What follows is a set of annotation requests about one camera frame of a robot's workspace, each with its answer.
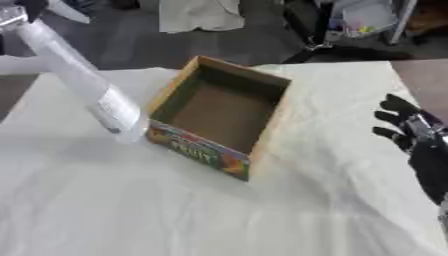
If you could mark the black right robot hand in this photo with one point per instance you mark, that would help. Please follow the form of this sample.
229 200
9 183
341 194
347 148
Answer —
429 163

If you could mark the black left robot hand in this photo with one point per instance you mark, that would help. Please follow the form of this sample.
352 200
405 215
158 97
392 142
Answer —
32 7

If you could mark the clear plastic bottle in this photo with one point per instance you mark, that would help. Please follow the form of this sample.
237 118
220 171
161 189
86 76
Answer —
76 73

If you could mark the cardboard box with colourful print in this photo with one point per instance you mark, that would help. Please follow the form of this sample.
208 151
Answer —
224 113

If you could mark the black tripod base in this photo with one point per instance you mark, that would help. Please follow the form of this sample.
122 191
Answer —
344 51

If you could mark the clear plastic bag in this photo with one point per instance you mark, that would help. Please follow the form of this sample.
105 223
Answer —
364 18

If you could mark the white hanging cloth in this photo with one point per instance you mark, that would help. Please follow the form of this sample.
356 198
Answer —
201 15

